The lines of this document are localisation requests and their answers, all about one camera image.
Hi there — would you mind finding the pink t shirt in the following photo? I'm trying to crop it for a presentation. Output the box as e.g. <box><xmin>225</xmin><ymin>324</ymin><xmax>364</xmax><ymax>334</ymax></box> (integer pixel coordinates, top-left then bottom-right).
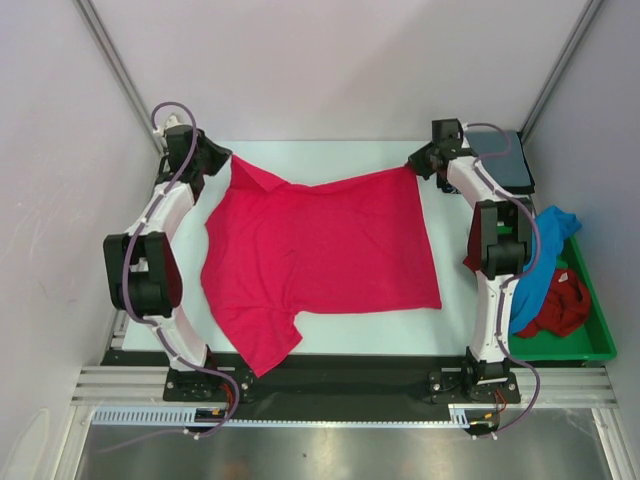
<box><xmin>201</xmin><ymin>157</ymin><xmax>442</xmax><ymax>376</ymax></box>

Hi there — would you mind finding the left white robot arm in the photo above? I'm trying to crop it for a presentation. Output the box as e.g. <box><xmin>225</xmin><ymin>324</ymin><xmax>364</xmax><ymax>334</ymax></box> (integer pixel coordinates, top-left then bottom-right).
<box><xmin>103</xmin><ymin>117</ymin><xmax>231</xmax><ymax>400</ymax></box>

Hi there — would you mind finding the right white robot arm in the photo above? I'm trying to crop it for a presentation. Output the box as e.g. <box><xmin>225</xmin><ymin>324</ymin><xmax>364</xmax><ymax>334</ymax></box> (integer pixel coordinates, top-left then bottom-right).
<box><xmin>408</xmin><ymin>118</ymin><xmax>541</xmax><ymax>401</ymax></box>

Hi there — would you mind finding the folded grey t shirt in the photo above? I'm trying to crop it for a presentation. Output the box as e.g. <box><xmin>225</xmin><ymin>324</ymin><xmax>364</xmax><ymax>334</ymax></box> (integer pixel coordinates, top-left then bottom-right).
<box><xmin>464</xmin><ymin>131</ymin><xmax>532</xmax><ymax>190</ymax></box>

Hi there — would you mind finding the blue t shirt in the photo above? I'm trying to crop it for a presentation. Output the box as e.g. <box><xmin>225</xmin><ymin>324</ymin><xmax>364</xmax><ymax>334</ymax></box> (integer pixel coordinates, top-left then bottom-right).
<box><xmin>509</xmin><ymin>206</ymin><xmax>582</xmax><ymax>335</ymax></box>

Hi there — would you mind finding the dark red t shirt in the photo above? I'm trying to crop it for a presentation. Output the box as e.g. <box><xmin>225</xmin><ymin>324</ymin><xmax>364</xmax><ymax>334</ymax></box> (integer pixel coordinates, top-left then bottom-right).
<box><xmin>474</xmin><ymin>256</ymin><xmax>591</xmax><ymax>346</ymax></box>

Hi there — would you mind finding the green plastic bin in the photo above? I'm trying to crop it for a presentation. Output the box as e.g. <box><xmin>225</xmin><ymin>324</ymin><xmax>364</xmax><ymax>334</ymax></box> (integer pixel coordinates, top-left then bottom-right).
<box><xmin>509</xmin><ymin>237</ymin><xmax>617</xmax><ymax>365</ymax></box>

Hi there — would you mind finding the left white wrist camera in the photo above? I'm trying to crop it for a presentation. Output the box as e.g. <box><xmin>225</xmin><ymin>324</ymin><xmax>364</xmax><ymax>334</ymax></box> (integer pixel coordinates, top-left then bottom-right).
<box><xmin>153</xmin><ymin>113</ymin><xmax>183</xmax><ymax>137</ymax></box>

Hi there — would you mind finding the left aluminium frame post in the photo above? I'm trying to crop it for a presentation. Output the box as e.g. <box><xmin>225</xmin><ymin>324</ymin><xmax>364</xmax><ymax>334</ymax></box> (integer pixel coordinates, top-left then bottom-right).
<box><xmin>71</xmin><ymin>0</ymin><xmax>163</xmax><ymax>154</ymax></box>

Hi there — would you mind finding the aluminium frame post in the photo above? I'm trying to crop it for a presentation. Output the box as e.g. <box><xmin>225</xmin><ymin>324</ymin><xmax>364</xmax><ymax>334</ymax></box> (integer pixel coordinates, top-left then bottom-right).
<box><xmin>71</xmin><ymin>0</ymin><xmax>163</xmax><ymax>154</ymax></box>
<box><xmin>520</xmin><ymin>0</ymin><xmax>606</xmax><ymax>145</ymax></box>

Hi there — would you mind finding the right aluminium frame post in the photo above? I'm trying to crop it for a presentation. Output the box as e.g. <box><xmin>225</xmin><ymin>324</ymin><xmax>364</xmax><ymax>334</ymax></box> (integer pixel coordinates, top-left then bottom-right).
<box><xmin>520</xmin><ymin>0</ymin><xmax>606</xmax><ymax>145</ymax></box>

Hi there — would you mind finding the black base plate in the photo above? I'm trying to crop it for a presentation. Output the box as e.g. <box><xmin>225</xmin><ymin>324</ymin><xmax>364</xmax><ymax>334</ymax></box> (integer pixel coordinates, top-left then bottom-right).
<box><xmin>101</xmin><ymin>349</ymin><xmax>521</xmax><ymax>420</ymax></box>

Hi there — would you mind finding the white cable duct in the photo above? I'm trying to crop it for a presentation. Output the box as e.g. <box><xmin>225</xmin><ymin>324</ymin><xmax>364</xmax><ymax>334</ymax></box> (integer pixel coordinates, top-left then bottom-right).
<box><xmin>92</xmin><ymin>404</ymin><xmax>498</xmax><ymax>429</ymax></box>

